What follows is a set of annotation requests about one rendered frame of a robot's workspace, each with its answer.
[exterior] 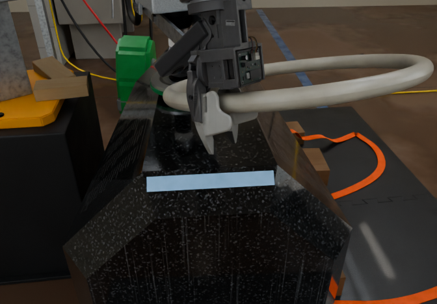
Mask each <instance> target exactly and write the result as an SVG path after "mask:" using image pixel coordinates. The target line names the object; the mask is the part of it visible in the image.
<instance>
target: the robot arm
mask: <svg viewBox="0 0 437 304"><path fill-rule="evenodd" d="M179 1H180V2H181V3H190V4H189V5H187V8H188V13H189V15H199V14H201V19H202V20H201V21H197V22H196V23H195V24H194V25H193V26H192V27H191V28H190V29H189V30H188V31H187V32H186V33H185V34H184V35H183V36H182V37H181V38H180V39H179V40H178V41H177V42H176V43H175V44H174V45H173V46H172V47H171V48H170V49H169V50H168V51H167V52H166V53H165V54H164V55H163V56H162V57H161V58H160V59H159V60H158V61H157V62H156V63H155V68H156V70H157V72H158V74H159V75H160V76H161V77H166V76H169V75H177V74H179V73H181V72H182V71H183V70H184V69H185V68H186V67H187V66H188V65H189V70H188V71H187V88H186V93H187V102H188V105H189V110H190V112H191V117H192V120H193V122H194V123H195V125H196V129H197V131H198V134H199V136H200V138H201V140H202V142H203V144H204V146H205V148H206V149H207V152H208V153H209V154H210V155H214V154H215V152H214V139H213V135H216V134H220V133H225V134H226V136H227V137H228V138H229V140H230V142H231V143H233V144H235V143H236V141H237V133H238V124H239V123H243V122H246V121H250V120H254V119H256V118H257V116H258V112H253V113H233V114H227V113H225V112H223V111H222V110H221V109H220V104H219V96H218V94H217V93H234V92H241V90H240V88H242V87H244V86H248V85H250V84H254V83H257V82H260V81H261V80H262V79H265V70H264V63H263V49H262V43H257V40H256V38H255V37H253V36H248V29H247V22H246V10H250V9H252V1H251V0H179ZM251 37H252V38H253V39H254V40H255V41H252V39H251ZM248 38H250V39H251V42H249V41H248ZM259 56H260V57H259ZM211 88H219V89H218V92H217V93H216V92H214V91H209V90H210V89H211ZM207 91H209V92H207Z"/></svg>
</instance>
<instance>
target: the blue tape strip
mask: <svg viewBox="0 0 437 304"><path fill-rule="evenodd" d="M146 178H147V192H158V191H171V190H194V189H206V188H229V187H242V186H265V185H274V171H273V170H271V171H247V172H234V173H209V174H196V175H171V176H158V177H146Z"/></svg>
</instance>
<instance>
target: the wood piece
mask: <svg viewBox="0 0 437 304"><path fill-rule="evenodd" d="M33 93H34V97H35V100H36V102H39V101H50V100H56V99H67V98H74V97H85V96H89V85H88V78H87V75H86V76H79V77H67V78H59V79H46V80H39V81H36V82H35V85H34V89H33Z"/></svg>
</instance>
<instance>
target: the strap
mask: <svg viewBox="0 0 437 304"><path fill-rule="evenodd" d="M290 130H291V132H292V133H295V134H296V136H297V137H299V138H301V139H302V140H313V139H317V138H327V137H325V136H323V135H321V134H315V135H311V136H300V135H299V133H298V132H296V131H294V130H293V129H290ZM355 136H357V137H358V138H359V139H361V140H363V141H364V142H365V143H367V144H368V145H369V146H371V147H372V149H373V150H374V152H375V153H376V155H377V158H378V166H377V168H376V170H375V171H374V172H373V173H372V174H371V175H370V176H369V177H367V178H366V179H364V180H363V181H360V182H359V183H356V184H354V185H352V186H350V187H348V188H345V189H343V190H340V191H338V192H334V193H332V194H331V195H332V197H333V198H334V199H337V198H339V197H343V196H345V195H348V194H351V193H353V192H355V191H357V190H359V189H361V188H363V187H365V186H367V185H369V184H371V183H372V182H373V181H375V180H376V179H378V178H379V177H380V176H381V174H382V173H383V171H384V169H385V166H386V161H385V158H384V155H383V153H382V152H381V150H380V149H379V148H378V146H376V145H375V144H374V143H373V142H372V141H370V140H369V139H367V138H366V137H364V136H363V135H361V134H360V133H354V132H353V133H350V134H348V135H345V136H342V137H341V138H336V139H329V138H328V139H329V140H331V141H333V142H343V141H346V140H348V139H350V138H353V137H355ZM436 298H437V286H435V287H433V288H430V289H428V290H424V291H422V292H418V293H416V294H412V295H409V296H404V297H399V298H393V299H383V300H375V301H342V300H335V301H334V304H420V303H424V302H426V301H430V300H432V299H436Z"/></svg>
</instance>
